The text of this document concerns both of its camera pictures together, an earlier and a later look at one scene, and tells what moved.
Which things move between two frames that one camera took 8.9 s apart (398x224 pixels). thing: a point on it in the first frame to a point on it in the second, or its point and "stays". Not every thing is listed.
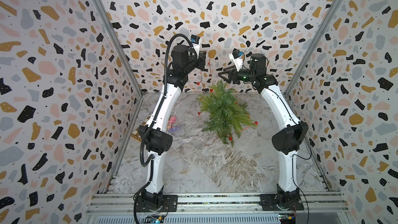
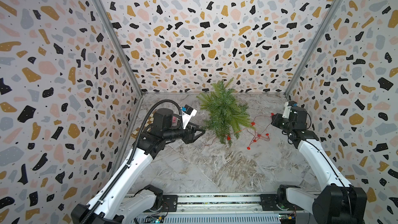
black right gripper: [234, 73] to [278, 117]
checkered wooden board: [136, 134] stays
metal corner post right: [331, 13] stays
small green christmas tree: [224, 115] stays
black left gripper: [202, 58] to [191, 131]
